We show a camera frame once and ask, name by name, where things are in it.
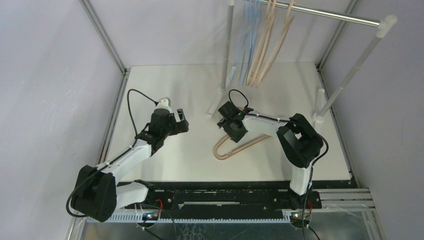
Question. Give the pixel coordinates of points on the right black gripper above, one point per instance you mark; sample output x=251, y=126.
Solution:
x=226, y=122

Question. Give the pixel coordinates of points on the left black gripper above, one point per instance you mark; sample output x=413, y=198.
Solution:
x=180, y=127

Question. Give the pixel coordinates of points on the light blue wire hanger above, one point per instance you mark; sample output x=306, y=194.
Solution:
x=254, y=20
x=246, y=39
x=240, y=49

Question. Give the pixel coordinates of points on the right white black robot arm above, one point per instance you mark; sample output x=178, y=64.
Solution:
x=300, y=142

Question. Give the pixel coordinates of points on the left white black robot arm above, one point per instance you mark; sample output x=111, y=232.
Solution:
x=97, y=193

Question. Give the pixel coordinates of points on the left circuit board with LED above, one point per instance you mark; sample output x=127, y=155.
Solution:
x=150, y=216

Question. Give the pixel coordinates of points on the circuit board with led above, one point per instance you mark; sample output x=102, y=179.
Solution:
x=150, y=216
x=297, y=216

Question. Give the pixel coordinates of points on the right circuit board with LED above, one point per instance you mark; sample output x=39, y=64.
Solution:
x=297, y=216

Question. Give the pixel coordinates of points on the silver clothes rack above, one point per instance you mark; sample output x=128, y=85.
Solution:
x=322, y=106

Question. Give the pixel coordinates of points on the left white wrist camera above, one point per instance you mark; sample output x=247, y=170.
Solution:
x=164, y=103

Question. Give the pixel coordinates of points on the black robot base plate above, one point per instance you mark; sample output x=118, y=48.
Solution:
x=228, y=200

